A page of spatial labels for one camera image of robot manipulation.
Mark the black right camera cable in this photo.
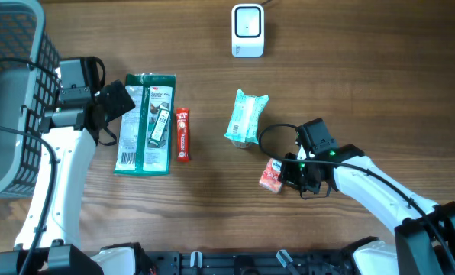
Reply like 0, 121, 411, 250
257, 123, 455, 275

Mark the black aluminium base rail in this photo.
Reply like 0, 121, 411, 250
146, 250, 356, 275

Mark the black left camera cable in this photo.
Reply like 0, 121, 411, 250
0, 57, 60, 275

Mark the black camera cable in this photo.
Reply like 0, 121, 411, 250
257, 123, 455, 275
0, 57, 60, 275

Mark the white barcode scanner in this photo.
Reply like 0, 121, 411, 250
231, 3, 265, 58

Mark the red white tissue pack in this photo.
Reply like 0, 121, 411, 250
259, 158, 282, 193

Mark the green white gloves package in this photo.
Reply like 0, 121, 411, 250
114, 73, 176, 176

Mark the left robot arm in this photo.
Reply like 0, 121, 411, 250
0, 57, 144, 274

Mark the teal wet wipes pack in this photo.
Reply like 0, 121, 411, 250
224, 89, 269, 144

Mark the red coffee stick sachet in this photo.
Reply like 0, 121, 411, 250
176, 108, 190, 162

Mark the grey plastic mesh basket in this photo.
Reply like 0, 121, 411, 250
0, 0, 60, 198

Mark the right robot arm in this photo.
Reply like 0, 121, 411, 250
280, 118, 455, 274

